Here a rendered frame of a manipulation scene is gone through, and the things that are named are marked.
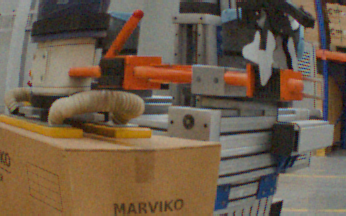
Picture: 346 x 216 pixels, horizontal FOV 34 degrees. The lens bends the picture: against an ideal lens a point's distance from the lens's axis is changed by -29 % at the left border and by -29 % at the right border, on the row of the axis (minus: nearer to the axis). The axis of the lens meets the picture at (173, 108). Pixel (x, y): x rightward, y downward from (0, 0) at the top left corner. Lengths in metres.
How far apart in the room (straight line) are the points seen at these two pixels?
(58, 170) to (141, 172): 0.19
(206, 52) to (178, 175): 0.72
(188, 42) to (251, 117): 0.40
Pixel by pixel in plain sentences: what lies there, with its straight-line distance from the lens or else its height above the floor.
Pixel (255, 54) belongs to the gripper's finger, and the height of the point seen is 1.11.
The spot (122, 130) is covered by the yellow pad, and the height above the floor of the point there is 0.96.
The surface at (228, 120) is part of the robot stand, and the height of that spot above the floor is 0.97.
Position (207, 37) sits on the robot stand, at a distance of 2.07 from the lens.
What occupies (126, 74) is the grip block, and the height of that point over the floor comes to 1.07.
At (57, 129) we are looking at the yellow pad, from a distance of 1.37.
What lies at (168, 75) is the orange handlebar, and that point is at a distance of 1.26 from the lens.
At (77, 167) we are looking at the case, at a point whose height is 0.91.
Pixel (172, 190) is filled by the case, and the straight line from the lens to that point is 1.40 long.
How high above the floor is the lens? 1.08
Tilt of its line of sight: 3 degrees down
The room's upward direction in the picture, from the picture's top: 3 degrees clockwise
